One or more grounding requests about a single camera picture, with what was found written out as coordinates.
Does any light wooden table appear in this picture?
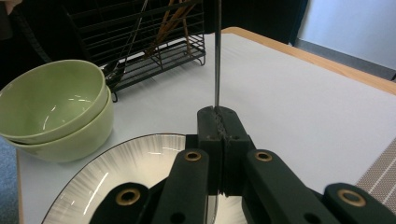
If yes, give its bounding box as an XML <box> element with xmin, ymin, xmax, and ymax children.
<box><xmin>15</xmin><ymin>26</ymin><xmax>396</xmax><ymax>224</ymax></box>

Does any black wire cutlery basket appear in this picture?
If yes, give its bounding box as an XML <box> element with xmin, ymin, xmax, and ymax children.
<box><xmin>62</xmin><ymin>0</ymin><xmax>207</xmax><ymax>102</ymax></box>

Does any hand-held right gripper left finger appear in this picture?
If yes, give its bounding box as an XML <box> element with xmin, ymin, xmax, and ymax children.
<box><xmin>197</xmin><ymin>105</ymin><xmax>224</xmax><ymax>197</ymax></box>

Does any white plate with dark rim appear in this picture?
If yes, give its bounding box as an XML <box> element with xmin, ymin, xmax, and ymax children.
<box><xmin>41</xmin><ymin>133</ymin><xmax>250</xmax><ymax>224</ymax></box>

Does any white table cover sheet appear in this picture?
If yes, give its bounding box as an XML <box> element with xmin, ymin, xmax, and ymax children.
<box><xmin>17</xmin><ymin>32</ymin><xmax>396</xmax><ymax>224</ymax></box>

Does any green ceramic bowl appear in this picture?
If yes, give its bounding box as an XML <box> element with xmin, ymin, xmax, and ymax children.
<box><xmin>0</xmin><ymin>59</ymin><xmax>108</xmax><ymax>145</ymax></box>
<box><xmin>4</xmin><ymin>87</ymin><xmax>115</xmax><ymax>163</ymax></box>

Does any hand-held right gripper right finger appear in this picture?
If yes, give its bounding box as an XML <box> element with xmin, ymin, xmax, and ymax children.
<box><xmin>222</xmin><ymin>106</ymin><xmax>253</xmax><ymax>197</ymax></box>

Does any brown wooden chopstick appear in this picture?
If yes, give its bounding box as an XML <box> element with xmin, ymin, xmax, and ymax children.
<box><xmin>155</xmin><ymin>2</ymin><xmax>197</xmax><ymax>45</ymax></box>
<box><xmin>144</xmin><ymin>0</ymin><xmax>176</xmax><ymax>60</ymax></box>
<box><xmin>181</xmin><ymin>12</ymin><xmax>191</xmax><ymax>59</ymax></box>

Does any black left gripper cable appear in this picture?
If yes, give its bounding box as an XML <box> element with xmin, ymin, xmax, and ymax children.
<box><xmin>13</xmin><ymin>12</ymin><xmax>52</xmax><ymax>63</ymax></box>

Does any metal spoon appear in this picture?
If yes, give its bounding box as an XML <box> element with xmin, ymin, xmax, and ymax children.
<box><xmin>104</xmin><ymin>0</ymin><xmax>149</xmax><ymax>90</ymax></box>
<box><xmin>213</xmin><ymin>0</ymin><xmax>223</xmax><ymax>110</ymax></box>

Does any brown striped woven placemat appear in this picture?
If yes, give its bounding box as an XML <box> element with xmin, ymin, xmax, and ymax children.
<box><xmin>356</xmin><ymin>138</ymin><xmax>396</xmax><ymax>216</ymax></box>

